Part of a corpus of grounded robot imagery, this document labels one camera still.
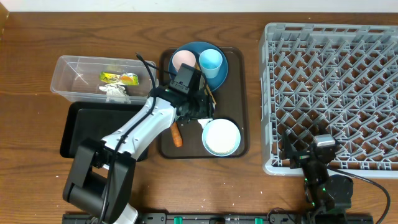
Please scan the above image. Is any white paper napkin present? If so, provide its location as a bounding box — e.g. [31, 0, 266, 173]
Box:
[197, 118, 213, 129]

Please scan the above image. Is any wooden chopstick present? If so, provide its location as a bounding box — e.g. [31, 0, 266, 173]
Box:
[200, 73, 216, 108]

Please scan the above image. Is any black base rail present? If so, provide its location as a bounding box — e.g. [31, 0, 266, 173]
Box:
[62, 213, 374, 224]

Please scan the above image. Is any yellow orange snack wrapper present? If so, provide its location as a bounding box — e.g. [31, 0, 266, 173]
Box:
[99, 72, 139, 86]

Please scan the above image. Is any crumpled white paper in bin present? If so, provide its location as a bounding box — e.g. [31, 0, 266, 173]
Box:
[99, 84, 131, 104]

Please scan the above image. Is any light blue bowl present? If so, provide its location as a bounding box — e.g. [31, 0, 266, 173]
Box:
[201, 119, 241, 157]

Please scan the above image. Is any light blue plastic cup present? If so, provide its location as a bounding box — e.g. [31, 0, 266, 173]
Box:
[199, 49, 223, 78]

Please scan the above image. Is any clear plastic bin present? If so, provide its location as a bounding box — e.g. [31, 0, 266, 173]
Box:
[50, 55, 152, 105]

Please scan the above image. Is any pink plastic cup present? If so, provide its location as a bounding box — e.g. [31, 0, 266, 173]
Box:
[172, 50, 197, 71]

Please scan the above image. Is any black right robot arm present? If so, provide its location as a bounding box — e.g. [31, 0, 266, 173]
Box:
[282, 131, 353, 224]

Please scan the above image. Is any orange carrot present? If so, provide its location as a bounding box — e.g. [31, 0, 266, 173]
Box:
[170, 122, 183, 147]

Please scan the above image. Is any brown plastic serving tray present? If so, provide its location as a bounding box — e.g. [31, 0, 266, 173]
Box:
[157, 47, 249, 159]

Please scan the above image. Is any black plastic bin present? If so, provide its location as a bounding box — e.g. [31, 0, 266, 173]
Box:
[60, 101, 142, 158]

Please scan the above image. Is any grey dishwasher rack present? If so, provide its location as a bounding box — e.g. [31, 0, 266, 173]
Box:
[259, 23, 397, 179]

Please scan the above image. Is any dark blue plate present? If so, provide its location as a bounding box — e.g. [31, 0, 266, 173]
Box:
[169, 42, 228, 91]

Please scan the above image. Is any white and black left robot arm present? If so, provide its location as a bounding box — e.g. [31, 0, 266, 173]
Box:
[62, 86, 215, 223]

